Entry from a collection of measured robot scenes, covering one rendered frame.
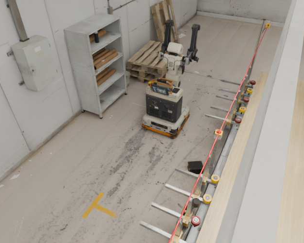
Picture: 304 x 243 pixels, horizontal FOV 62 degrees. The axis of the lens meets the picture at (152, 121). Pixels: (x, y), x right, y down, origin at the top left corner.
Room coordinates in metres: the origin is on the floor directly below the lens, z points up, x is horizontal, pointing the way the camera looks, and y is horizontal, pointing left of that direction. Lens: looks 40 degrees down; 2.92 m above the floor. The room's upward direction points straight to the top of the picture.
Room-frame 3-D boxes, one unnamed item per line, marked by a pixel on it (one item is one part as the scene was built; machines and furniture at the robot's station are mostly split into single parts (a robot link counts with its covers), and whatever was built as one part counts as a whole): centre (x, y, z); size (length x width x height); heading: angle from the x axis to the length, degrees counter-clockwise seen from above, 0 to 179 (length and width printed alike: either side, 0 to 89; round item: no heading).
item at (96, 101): (4.07, 0.90, 0.78); 0.90 x 0.45 x 1.55; 153
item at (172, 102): (3.34, -0.21, 0.59); 0.55 x 0.34 x 0.83; 62
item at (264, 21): (3.67, -1.63, 1.20); 0.15 x 0.12 x 1.00; 153
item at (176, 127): (3.43, -0.25, 0.16); 0.67 x 0.64 x 0.25; 152
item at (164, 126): (3.13, -0.12, 0.23); 0.41 x 0.02 x 0.08; 62
